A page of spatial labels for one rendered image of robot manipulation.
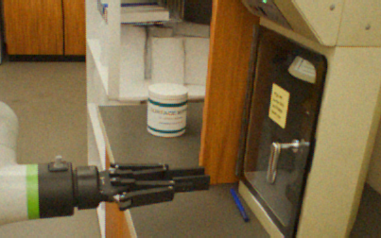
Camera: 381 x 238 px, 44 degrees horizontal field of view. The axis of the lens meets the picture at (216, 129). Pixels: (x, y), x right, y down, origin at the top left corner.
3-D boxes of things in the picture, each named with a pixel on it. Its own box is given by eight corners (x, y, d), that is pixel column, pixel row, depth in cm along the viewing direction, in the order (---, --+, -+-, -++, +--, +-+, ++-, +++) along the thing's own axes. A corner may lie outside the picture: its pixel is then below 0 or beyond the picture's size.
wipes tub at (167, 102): (180, 122, 167) (182, 81, 161) (189, 136, 156) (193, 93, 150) (143, 123, 163) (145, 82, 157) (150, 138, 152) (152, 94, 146)
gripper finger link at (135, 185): (111, 177, 81) (110, 180, 80) (175, 177, 83) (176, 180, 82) (110, 195, 83) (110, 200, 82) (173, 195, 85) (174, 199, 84)
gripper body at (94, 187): (76, 181, 75) (133, 178, 78) (73, 157, 82) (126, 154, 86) (77, 220, 78) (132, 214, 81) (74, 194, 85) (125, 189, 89)
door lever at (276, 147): (292, 185, 94) (286, 178, 96) (300, 143, 90) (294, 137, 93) (268, 187, 92) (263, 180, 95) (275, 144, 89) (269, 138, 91)
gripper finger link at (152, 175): (110, 194, 83) (108, 190, 85) (168, 184, 88) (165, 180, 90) (110, 175, 82) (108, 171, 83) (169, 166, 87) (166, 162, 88)
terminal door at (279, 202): (239, 176, 123) (259, 23, 107) (293, 246, 96) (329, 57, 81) (236, 177, 122) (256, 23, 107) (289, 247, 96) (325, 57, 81)
